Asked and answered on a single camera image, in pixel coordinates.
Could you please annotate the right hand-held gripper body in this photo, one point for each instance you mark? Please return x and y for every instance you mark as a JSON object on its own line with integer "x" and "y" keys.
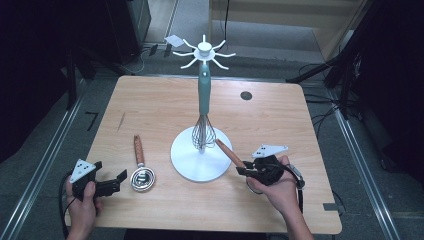
{"x": 268, "y": 168}

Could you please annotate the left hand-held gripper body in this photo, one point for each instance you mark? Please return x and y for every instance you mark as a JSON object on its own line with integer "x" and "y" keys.
{"x": 83, "y": 173}

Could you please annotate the white utensil stand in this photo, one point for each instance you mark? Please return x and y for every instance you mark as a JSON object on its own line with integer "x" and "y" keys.
{"x": 200, "y": 166}

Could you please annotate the person's right hand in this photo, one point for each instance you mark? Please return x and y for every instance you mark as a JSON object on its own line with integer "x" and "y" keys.
{"x": 283, "y": 195}

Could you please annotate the person's left hand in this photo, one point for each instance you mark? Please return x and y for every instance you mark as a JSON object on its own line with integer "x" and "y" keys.
{"x": 83, "y": 216}

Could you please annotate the black wristwatch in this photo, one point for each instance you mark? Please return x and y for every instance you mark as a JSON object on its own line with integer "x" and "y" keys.
{"x": 296, "y": 174}

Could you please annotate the dark round table grommet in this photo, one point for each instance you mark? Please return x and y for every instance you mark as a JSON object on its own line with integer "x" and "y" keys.
{"x": 246, "y": 95}

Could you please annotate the black metal stand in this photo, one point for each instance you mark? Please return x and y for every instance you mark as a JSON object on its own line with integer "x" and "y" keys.
{"x": 313, "y": 71}

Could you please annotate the white paper sheet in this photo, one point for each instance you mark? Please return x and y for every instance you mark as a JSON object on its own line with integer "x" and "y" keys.
{"x": 174, "y": 40}

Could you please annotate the black cabinet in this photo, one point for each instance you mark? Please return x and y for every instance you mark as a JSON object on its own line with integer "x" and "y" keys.
{"x": 130, "y": 30}

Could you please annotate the aluminium floor rail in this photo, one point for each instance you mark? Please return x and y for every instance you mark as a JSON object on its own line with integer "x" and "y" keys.
{"x": 363, "y": 173}
{"x": 40, "y": 173}

